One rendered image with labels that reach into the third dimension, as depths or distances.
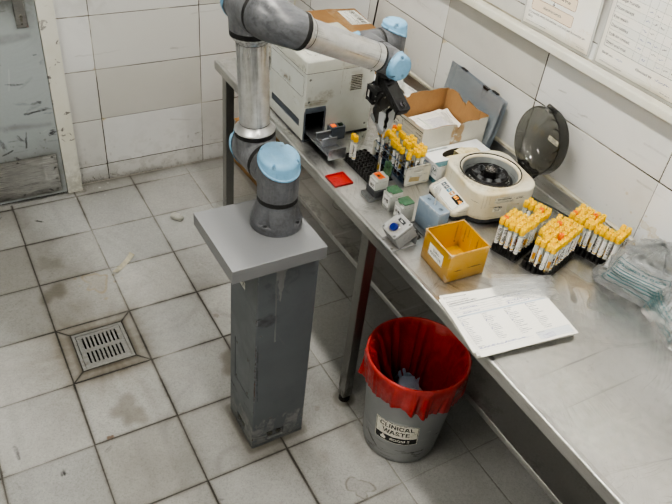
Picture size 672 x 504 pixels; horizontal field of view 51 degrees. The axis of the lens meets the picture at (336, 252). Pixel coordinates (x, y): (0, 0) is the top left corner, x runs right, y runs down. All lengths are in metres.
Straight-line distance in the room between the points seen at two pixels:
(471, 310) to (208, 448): 1.16
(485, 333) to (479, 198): 0.50
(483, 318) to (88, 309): 1.81
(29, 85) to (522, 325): 2.46
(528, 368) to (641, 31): 0.97
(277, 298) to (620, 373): 0.96
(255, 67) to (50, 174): 2.03
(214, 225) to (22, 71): 1.68
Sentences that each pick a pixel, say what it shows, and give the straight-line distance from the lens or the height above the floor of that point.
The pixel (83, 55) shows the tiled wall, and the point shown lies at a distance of 3.55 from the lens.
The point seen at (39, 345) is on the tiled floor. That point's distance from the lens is 3.02.
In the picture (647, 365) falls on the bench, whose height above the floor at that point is 0.88.
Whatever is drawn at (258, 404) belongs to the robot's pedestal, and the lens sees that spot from 2.41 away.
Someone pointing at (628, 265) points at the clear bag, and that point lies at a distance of 2.08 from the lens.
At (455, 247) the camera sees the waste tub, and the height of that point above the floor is 0.88.
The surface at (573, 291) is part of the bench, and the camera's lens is 2.09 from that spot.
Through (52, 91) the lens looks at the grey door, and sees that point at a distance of 3.53.
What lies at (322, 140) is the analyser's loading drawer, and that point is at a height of 0.94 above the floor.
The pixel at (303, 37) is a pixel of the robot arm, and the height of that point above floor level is 1.48.
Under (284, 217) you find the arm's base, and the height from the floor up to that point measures 0.98.
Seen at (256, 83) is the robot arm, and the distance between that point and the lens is 1.89.
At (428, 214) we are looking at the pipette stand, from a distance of 2.09.
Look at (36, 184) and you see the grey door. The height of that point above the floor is 0.09.
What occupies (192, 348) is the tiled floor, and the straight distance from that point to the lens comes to 2.91.
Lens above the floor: 2.14
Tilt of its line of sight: 39 degrees down
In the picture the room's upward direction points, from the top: 7 degrees clockwise
